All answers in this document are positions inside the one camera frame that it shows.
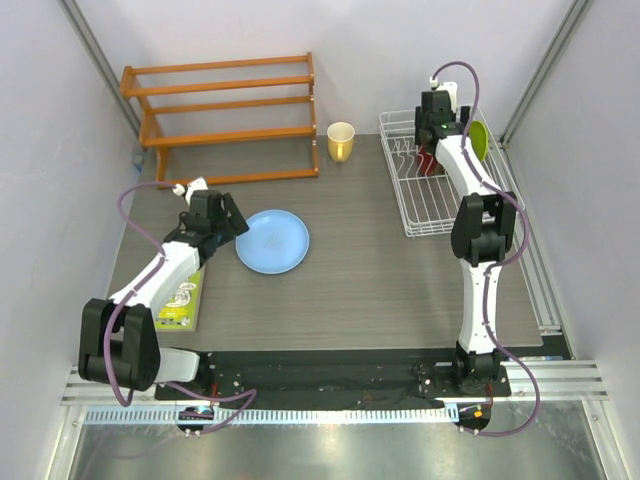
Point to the red floral plate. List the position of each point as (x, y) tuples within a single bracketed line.
[(428, 166)]

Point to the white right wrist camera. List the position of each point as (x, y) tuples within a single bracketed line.
[(451, 88)]

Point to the aluminium frame rail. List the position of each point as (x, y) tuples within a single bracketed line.
[(541, 381)]

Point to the yellow mug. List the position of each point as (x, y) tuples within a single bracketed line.
[(340, 137)]

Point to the white wire dish rack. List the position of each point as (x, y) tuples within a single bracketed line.
[(427, 205)]

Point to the light blue plate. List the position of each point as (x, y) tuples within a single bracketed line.
[(277, 242)]

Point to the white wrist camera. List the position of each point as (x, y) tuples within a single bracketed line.
[(186, 190), (451, 88)]

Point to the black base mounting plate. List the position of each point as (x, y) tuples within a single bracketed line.
[(337, 380)]

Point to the green illustrated booklet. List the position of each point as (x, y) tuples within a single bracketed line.
[(180, 314)]

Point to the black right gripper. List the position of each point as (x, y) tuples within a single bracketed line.
[(464, 116)]

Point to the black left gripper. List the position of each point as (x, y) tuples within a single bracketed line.
[(234, 223)]

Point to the lime green plate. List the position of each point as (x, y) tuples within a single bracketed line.
[(479, 137)]

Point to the orange wooden shelf rack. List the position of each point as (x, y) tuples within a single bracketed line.
[(151, 134)]

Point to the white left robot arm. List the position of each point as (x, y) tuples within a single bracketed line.
[(118, 340)]

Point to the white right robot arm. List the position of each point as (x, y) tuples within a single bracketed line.
[(481, 236)]

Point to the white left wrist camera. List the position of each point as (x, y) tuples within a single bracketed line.
[(186, 190)]

